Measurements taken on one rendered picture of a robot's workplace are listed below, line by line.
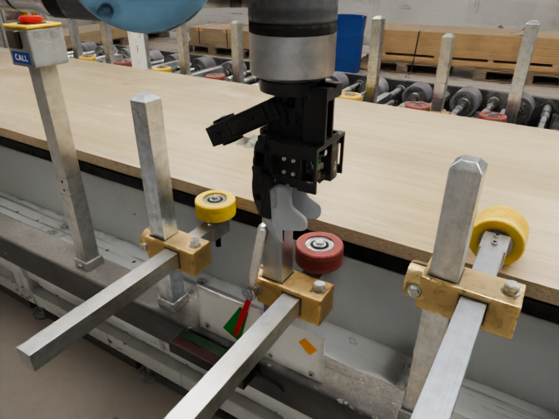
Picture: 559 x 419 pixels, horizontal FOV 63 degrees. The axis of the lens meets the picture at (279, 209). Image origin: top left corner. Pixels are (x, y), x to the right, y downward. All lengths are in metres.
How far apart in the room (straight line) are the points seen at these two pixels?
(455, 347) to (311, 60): 0.33
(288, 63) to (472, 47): 6.02
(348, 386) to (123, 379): 1.16
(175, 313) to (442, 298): 0.54
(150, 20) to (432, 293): 0.46
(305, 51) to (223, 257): 0.74
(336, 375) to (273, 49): 0.56
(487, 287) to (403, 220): 0.29
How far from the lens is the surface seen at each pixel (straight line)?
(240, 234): 1.05
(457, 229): 0.57
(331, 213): 0.86
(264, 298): 0.76
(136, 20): 0.31
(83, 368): 1.92
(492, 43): 6.43
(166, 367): 1.61
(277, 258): 0.70
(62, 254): 1.21
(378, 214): 0.87
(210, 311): 0.87
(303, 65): 0.46
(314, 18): 0.46
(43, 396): 1.88
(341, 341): 1.00
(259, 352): 0.65
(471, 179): 0.54
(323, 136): 0.49
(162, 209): 0.84
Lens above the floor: 1.32
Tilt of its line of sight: 28 degrees down
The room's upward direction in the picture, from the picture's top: straight up
